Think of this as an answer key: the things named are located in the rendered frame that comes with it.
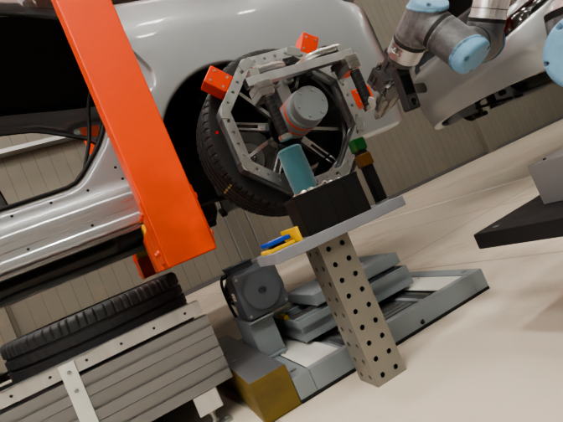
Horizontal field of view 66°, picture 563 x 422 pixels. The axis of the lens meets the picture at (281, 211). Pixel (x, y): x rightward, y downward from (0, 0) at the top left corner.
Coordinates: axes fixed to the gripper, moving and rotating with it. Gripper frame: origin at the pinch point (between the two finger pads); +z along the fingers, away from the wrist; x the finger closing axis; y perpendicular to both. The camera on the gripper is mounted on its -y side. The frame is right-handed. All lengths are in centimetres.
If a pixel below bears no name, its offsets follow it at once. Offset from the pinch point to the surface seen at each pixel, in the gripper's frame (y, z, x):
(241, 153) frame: 25.7, 30.5, 29.5
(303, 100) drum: 25.6, 12.5, 7.6
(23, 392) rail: -10, 55, 116
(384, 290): -35, 59, -3
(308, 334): -35, 61, 32
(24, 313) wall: 265, 552, 174
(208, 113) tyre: 47, 30, 32
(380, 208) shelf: -23.3, 9.0, 14.6
